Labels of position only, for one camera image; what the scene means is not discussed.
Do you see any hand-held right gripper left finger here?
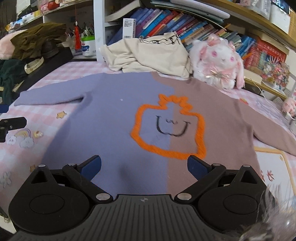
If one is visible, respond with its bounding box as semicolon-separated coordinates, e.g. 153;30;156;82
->
30;155;113;204

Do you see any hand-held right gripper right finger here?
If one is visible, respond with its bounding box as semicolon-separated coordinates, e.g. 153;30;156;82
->
174;156;258;204

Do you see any purple and brown knit sweater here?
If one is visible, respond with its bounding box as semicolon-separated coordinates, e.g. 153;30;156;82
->
14;71;296;195

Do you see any dark green cloth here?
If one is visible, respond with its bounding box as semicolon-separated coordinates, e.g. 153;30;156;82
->
0;59;28;105

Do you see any cream wristwatch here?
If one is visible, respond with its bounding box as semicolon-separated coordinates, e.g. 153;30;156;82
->
24;57;44;75

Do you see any pink fluffy cloth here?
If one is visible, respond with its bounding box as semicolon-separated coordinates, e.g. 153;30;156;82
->
0;30;23;58

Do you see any olive green cloth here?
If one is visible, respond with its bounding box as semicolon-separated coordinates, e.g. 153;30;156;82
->
10;23;67;59

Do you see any grey fur cuff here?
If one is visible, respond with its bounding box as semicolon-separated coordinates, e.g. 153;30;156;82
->
238;188;296;241

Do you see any red tassel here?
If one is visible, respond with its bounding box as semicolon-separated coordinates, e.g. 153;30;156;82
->
73;21;81;50

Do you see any white jar with green lid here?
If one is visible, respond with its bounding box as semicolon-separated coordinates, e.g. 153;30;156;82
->
80;35;96;57

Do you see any white thick book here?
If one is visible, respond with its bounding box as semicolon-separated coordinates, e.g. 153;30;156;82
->
244;68;263;84

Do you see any white bunny plush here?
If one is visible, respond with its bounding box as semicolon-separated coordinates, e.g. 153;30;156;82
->
188;34;245;90

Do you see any pink pig plush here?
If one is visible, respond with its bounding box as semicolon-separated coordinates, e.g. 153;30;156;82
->
282;97;296;114

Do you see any bundle of pens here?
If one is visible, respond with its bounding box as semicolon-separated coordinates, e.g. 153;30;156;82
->
81;22;95;37

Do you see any cream printed shirt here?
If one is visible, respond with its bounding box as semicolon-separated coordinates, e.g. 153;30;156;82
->
99;32;193;79

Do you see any colourful bead tree ornament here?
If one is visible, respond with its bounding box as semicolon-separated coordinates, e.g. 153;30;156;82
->
261;57;290;90

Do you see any white cardboard box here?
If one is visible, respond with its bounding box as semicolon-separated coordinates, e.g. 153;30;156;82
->
122;18;136;39

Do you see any row of colourful books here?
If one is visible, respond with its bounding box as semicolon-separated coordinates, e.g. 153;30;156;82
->
109;7;289;70

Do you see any grey slim laptop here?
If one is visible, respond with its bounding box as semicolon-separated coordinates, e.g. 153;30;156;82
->
150;0;231;25

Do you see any wooden bookshelf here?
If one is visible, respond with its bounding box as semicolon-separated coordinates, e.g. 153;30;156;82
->
42;0;296;100

